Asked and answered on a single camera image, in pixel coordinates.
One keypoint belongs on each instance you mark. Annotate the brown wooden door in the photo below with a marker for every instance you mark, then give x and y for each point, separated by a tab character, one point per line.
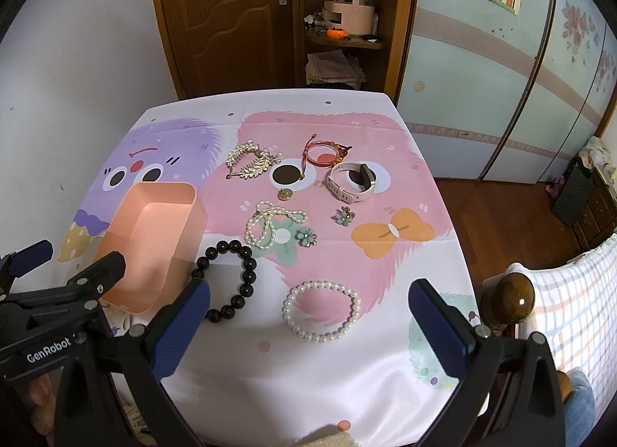
221	46

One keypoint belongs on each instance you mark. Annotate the pink plastic tray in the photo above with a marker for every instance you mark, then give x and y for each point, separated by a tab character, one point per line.
158	228

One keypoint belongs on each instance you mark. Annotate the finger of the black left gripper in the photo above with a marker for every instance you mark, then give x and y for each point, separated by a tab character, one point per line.
96	279

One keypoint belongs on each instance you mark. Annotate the gold leaf hair comb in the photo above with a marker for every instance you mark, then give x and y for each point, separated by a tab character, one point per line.
248	161

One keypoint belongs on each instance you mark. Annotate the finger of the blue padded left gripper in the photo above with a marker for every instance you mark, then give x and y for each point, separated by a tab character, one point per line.
23	262

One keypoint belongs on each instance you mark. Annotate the wooden corner shelf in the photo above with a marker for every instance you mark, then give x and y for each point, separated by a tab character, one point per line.
373	34

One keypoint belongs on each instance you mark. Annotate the cartoon monster tablecloth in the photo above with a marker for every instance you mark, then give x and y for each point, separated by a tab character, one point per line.
327	339

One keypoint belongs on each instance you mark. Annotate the grey flower earring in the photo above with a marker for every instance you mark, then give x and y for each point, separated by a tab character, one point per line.
344	216

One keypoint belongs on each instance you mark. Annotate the light blue wardrobe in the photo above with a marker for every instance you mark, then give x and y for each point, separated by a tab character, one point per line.
489	95

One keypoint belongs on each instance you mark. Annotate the dark nightstand cabinet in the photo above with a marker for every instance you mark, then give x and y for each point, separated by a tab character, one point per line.
586	204

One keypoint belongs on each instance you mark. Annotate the pink jewelry box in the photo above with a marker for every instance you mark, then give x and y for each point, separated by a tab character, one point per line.
356	17

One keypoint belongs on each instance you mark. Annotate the folded cloth on shelf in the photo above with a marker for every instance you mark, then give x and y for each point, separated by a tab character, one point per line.
335	69

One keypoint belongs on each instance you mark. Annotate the green flower earring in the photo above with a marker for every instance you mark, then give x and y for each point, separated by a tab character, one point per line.
306	237

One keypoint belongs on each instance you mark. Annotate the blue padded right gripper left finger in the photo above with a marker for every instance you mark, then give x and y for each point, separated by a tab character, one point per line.
174	326

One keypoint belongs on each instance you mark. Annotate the pink smart watch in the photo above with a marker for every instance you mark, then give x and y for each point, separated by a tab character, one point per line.
351	182

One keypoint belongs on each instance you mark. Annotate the wooden bed post knob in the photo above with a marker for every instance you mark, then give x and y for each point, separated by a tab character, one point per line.
505	301

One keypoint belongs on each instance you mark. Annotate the left hand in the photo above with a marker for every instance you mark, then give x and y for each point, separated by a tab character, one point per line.
39	398

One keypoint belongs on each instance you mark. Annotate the orange fruit ornament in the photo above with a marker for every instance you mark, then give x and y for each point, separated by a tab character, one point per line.
337	34

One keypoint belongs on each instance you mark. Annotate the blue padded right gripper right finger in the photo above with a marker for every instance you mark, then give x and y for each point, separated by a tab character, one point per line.
449	334

